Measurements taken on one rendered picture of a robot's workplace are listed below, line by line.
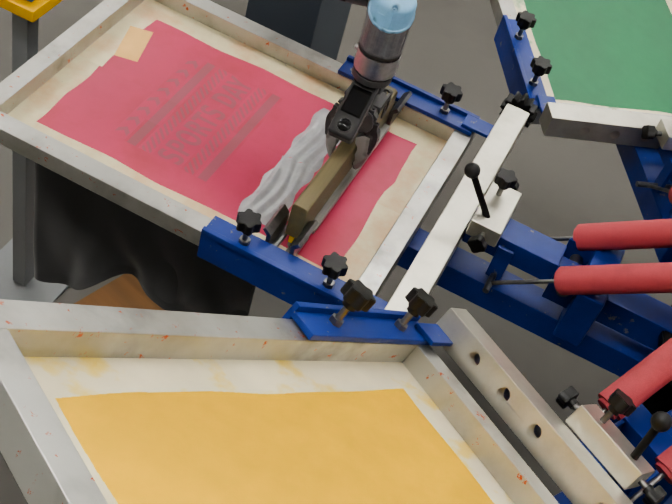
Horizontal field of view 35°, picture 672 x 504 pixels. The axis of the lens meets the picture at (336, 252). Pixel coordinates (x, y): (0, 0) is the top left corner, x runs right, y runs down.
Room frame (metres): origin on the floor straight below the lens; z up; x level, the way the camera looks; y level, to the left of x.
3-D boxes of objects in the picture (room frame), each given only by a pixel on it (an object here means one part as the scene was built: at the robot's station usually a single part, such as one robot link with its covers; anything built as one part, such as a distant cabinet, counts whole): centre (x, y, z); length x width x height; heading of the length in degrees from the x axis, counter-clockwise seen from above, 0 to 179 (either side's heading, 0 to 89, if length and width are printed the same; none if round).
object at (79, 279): (1.33, 0.35, 0.74); 0.46 x 0.04 x 0.42; 78
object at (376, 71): (1.50, 0.04, 1.23); 0.08 x 0.08 x 0.05
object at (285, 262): (1.20, 0.07, 0.98); 0.30 x 0.05 x 0.07; 78
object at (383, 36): (1.50, 0.04, 1.31); 0.09 x 0.08 x 0.11; 8
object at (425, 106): (1.75, -0.04, 0.98); 0.30 x 0.05 x 0.07; 78
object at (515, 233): (1.41, -0.30, 1.02); 0.17 x 0.06 x 0.05; 78
